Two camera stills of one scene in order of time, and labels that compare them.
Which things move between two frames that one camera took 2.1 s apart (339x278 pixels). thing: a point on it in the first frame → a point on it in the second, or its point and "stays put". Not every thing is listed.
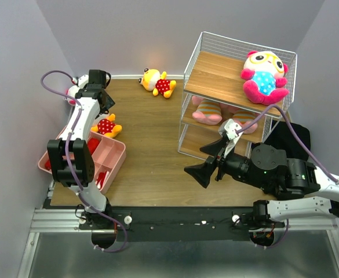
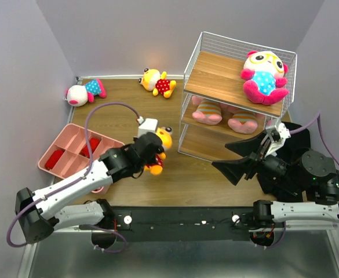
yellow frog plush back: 152,80 stays put
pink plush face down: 208,112 stays put
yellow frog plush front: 106,127 → 166,134
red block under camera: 92,142 stays put
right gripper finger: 214,148 → 248,147
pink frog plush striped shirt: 243,117 stays put
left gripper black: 109,103 → 151,159
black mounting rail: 181,224 stays put
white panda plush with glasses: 265,72 stays put
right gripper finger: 202,172 → 234,169
